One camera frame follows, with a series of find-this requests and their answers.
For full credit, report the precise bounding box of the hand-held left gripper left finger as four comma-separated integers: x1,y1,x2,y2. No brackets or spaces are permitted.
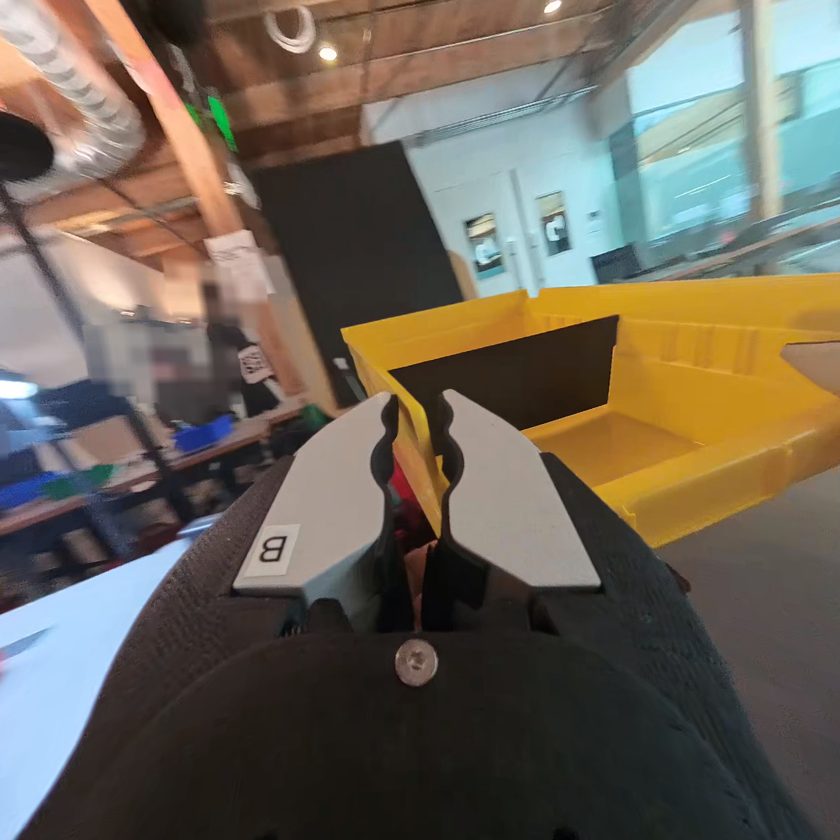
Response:
234,392,400,601

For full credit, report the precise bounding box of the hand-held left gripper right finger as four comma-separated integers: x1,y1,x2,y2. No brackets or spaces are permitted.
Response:
437,389,601,592

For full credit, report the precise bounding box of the yellow plastic bin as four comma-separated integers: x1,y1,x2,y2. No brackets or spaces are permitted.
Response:
341,274,840,549

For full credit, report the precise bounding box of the blue plastic bin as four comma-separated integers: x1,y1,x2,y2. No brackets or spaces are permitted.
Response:
0,471,48,509
174,413,235,455

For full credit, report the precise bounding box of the black bin divider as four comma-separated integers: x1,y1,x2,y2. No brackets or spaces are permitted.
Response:
388,315,620,432

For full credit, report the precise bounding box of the green plastic bin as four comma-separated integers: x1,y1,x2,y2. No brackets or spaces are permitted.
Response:
45,462,116,501

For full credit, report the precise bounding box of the white paper notice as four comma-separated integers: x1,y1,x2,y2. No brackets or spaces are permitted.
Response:
203,230,277,298

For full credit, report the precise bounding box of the tall black panel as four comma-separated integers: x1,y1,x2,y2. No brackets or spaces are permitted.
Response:
252,140,466,409

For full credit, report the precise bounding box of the black computer monitor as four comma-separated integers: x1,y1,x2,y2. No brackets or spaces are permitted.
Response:
591,244,642,285

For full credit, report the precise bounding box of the wall poster with phone icon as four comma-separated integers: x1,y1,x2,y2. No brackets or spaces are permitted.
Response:
535,191,572,257
464,211,506,281

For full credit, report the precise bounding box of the white cable coil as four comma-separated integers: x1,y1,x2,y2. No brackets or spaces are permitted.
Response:
264,5,317,55

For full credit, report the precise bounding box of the silver ventilation duct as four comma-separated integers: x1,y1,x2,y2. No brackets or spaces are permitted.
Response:
0,0,147,179

